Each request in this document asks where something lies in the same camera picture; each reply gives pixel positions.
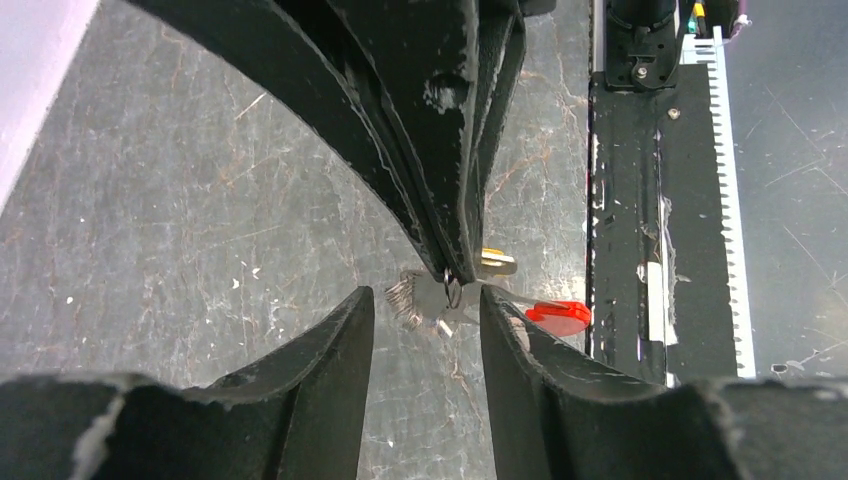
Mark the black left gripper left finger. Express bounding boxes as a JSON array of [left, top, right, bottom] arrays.
[[1, 286, 375, 479]]

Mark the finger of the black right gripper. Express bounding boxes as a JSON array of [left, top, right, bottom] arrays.
[[134, 1, 447, 279], [331, 1, 527, 284]]

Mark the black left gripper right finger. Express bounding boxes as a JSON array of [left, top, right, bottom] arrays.
[[480, 285, 847, 479]]

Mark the red key tag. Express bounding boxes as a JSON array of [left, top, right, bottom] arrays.
[[525, 301, 591, 337]]

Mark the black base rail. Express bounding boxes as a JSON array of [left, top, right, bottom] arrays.
[[586, 64, 740, 386]]

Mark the white toothed cable duct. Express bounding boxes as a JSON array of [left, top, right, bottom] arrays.
[[681, 26, 757, 379]]

